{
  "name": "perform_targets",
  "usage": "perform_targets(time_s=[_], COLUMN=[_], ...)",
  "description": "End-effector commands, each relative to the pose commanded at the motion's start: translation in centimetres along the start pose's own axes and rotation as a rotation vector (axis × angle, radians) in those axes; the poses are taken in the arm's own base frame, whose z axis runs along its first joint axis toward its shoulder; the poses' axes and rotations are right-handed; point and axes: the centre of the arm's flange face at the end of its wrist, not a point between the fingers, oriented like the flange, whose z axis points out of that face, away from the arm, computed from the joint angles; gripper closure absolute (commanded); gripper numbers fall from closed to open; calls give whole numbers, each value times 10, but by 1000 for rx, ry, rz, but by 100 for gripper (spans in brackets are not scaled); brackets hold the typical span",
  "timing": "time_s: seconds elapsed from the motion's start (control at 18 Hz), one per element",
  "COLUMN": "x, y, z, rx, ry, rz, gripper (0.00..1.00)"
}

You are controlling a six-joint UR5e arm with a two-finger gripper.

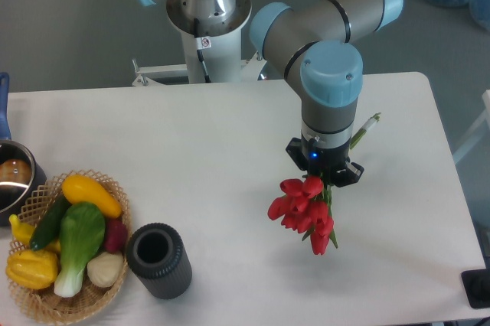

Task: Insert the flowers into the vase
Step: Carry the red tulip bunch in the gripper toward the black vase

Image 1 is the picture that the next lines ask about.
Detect white frame at right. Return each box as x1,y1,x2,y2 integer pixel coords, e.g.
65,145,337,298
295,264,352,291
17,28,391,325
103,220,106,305
452,90,489,165

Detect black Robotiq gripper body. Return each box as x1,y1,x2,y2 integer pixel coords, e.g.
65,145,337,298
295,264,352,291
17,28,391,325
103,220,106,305
301,137,350,181

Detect green bok choy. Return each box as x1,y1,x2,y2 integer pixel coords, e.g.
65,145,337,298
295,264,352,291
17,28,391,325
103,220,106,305
54,202,106,298

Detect yellow squash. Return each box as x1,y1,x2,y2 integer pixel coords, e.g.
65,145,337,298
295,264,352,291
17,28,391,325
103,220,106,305
61,174,123,219

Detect black device at table edge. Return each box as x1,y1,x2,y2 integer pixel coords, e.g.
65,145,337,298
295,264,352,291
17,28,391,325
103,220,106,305
461,269,489,309

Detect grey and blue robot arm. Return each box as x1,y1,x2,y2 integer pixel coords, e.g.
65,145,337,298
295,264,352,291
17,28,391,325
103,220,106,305
139,0,403,187

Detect woven wicker basket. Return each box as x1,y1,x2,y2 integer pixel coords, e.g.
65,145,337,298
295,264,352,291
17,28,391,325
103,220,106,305
7,170,132,325

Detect green cucumber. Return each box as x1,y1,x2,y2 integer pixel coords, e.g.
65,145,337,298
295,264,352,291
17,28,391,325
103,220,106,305
29,194,71,251

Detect dark grey ribbed vase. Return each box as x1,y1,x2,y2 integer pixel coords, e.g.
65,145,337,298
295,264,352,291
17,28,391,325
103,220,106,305
126,223,192,300

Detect red tulip bouquet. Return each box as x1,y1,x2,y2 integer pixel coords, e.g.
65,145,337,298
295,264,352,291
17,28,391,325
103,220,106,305
267,112,382,256

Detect dark pot with blue handle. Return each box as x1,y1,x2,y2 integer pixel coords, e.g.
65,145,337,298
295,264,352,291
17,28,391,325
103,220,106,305
1,72,46,227

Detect yellow bell pepper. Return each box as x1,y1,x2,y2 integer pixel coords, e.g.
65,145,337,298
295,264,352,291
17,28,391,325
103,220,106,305
5,249,59,290

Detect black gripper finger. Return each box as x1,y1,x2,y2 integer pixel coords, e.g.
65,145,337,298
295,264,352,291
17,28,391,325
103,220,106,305
286,138,309,171
331,161,364,187

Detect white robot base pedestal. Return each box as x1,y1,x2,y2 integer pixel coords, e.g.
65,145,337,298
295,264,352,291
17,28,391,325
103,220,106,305
132,0,266,86

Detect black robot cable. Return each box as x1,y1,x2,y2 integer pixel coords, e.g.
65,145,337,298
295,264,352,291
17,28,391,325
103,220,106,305
193,18,212,84

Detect small yellow gourd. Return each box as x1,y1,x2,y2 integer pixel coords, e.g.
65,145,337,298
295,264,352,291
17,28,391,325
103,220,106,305
8,214,60,253

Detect red radish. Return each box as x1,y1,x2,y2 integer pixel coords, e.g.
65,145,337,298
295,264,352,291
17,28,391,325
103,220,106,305
103,219,128,253

